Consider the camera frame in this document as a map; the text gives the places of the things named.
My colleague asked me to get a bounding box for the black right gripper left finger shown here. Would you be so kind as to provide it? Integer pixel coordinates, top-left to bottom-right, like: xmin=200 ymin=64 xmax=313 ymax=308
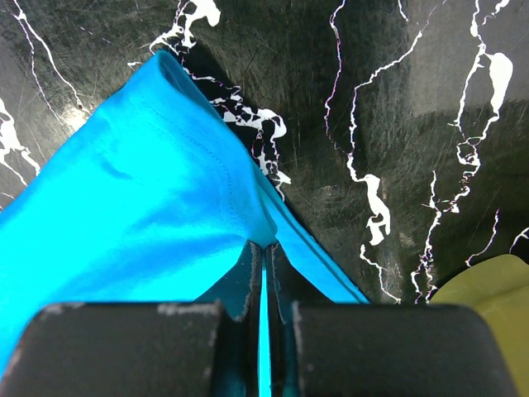
xmin=1 ymin=243 xmax=262 ymax=396

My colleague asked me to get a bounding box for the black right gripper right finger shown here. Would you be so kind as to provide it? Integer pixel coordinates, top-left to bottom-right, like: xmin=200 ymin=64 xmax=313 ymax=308
xmin=264 ymin=244 xmax=517 ymax=396

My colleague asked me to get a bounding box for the blue t shirt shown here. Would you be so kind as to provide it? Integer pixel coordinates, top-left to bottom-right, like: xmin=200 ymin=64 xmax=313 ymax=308
xmin=1 ymin=51 xmax=366 ymax=389

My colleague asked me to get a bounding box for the olive green plastic bin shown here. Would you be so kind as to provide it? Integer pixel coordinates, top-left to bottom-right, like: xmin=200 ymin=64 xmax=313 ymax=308
xmin=431 ymin=254 xmax=528 ymax=396

